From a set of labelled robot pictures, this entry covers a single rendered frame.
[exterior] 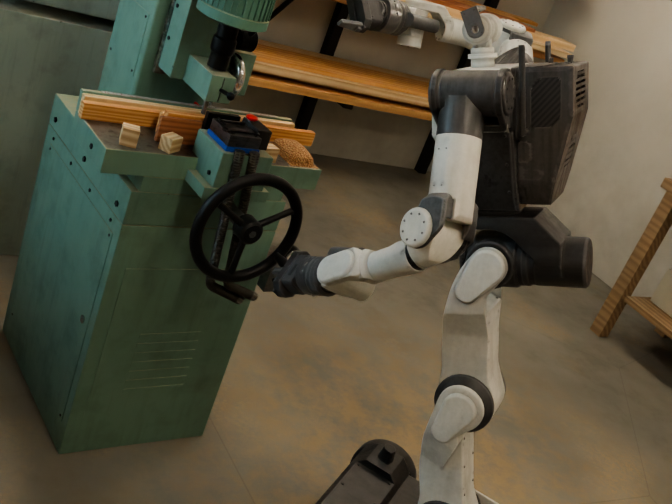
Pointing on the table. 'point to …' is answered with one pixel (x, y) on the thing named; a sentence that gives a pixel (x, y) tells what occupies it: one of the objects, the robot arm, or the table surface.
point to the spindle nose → (222, 47)
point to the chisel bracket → (208, 80)
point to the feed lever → (247, 41)
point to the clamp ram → (217, 118)
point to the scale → (187, 104)
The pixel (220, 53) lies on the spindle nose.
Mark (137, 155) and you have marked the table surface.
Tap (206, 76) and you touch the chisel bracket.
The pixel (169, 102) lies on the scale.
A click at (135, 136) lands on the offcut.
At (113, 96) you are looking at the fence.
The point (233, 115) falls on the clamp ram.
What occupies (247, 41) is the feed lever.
